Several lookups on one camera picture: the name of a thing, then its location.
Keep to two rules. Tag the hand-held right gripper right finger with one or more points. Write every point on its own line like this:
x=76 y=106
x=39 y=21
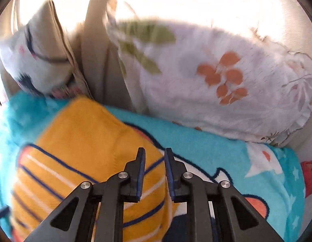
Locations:
x=169 y=179

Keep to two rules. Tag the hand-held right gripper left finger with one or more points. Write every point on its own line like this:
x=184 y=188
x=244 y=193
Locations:
x=140 y=176

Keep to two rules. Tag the red cloth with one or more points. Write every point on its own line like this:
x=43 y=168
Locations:
x=311 y=176

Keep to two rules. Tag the beige curtain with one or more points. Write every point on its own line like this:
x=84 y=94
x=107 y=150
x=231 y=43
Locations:
x=100 y=68

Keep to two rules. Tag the figure print pillow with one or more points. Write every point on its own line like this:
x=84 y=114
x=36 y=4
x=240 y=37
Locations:
x=32 y=63

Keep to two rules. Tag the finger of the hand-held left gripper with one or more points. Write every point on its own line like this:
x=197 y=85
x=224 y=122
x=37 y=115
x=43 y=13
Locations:
x=2 y=213

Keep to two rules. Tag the white floral pillow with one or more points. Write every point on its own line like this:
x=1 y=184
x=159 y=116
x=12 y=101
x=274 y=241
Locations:
x=196 y=100

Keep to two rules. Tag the turquoise fleece blanket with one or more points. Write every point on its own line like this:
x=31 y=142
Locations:
x=221 y=153

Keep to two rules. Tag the yellow striped knit sweater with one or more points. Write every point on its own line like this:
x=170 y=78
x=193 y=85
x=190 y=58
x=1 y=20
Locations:
x=85 y=136

